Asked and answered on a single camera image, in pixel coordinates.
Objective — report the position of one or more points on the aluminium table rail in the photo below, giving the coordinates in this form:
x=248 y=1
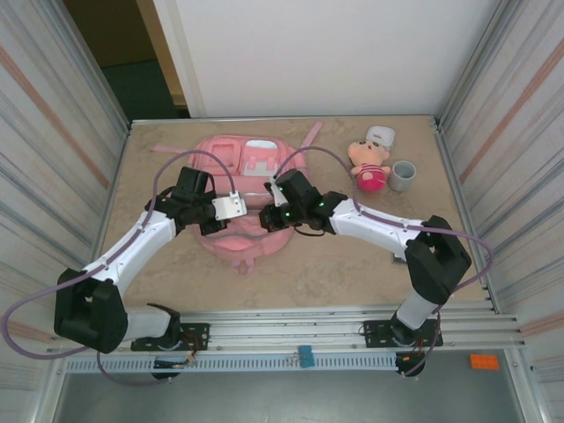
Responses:
x=286 y=326

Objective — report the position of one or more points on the blue binder clip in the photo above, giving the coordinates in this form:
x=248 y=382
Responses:
x=304 y=354

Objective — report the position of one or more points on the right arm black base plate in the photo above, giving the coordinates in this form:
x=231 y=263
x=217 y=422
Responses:
x=374 y=328

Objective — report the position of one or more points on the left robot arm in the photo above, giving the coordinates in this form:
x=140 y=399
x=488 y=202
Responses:
x=132 y=242

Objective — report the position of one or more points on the grey cup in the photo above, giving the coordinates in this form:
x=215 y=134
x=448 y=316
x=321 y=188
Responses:
x=401 y=180

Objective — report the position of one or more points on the pink school backpack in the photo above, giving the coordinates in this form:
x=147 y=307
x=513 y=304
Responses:
x=247 y=244

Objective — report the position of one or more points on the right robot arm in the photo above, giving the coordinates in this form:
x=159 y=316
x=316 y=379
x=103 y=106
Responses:
x=374 y=220

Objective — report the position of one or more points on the orange toy brick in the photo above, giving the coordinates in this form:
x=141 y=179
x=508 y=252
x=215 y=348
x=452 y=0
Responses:
x=484 y=362

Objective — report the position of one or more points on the brown wooden door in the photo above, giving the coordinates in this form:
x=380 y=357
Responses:
x=110 y=31

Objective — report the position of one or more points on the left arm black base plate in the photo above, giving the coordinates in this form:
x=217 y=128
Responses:
x=198 y=330

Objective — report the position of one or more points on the plush doll with white hat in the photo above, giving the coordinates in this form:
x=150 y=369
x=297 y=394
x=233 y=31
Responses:
x=370 y=176

